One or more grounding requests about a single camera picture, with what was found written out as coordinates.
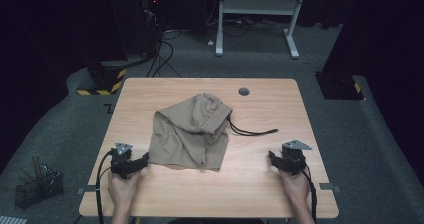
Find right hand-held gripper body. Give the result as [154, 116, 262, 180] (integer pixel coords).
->
[279, 139, 313, 177]

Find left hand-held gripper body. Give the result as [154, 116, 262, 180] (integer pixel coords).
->
[110, 141, 136, 180]

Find beige shorts with black drawstring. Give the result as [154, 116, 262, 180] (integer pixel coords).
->
[147, 92, 280, 172]

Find person's right hand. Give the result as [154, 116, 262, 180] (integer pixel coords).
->
[277, 166, 312, 202]

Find person's left hand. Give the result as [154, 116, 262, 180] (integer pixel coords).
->
[107, 168, 143, 210]

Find yellow-black striped stand base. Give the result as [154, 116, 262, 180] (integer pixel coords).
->
[76, 61, 129, 97]

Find black stand base yellow mark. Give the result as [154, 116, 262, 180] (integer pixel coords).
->
[314, 70, 365, 101]

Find dark equipment rack red light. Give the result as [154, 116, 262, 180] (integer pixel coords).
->
[139, 0, 165, 57]

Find dark curtain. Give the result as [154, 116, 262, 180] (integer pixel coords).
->
[0, 0, 130, 172]
[321, 0, 424, 185]

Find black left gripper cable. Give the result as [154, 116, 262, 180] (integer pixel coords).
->
[95, 149, 115, 224]

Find grey table edge bracket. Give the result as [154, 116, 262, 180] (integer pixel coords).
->
[318, 182, 342, 194]
[76, 184, 100, 196]

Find black wire basket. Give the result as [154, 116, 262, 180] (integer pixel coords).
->
[14, 163, 65, 210]

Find black floor cables bundle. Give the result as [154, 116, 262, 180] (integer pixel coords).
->
[145, 30, 183, 79]

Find cables under white frame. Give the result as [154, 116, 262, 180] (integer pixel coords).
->
[203, 15, 288, 39]

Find white metal desk frame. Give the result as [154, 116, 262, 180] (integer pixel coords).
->
[214, 0, 309, 60]

